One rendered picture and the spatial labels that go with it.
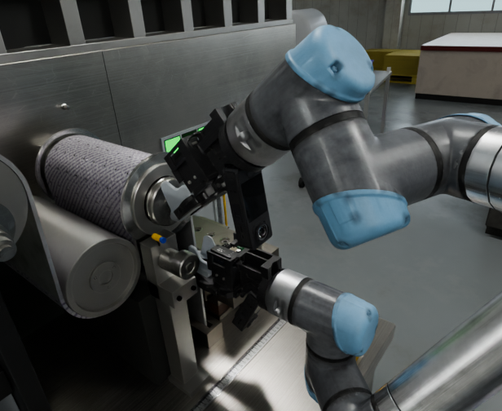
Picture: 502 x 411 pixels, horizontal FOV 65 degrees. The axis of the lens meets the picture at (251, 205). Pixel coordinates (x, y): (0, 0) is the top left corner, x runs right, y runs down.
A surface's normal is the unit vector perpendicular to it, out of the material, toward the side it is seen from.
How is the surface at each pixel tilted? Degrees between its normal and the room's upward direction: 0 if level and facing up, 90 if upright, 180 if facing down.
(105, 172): 46
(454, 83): 90
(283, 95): 78
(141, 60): 90
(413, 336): 0
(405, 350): 0
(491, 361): 59
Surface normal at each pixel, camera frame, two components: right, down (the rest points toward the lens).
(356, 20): -0.58, 0.40
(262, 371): -0.05, -0.89
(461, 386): -0.39, -0.07
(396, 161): 0.33, -0.23
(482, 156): -0.84, -0.15
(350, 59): 0.57, -0.37
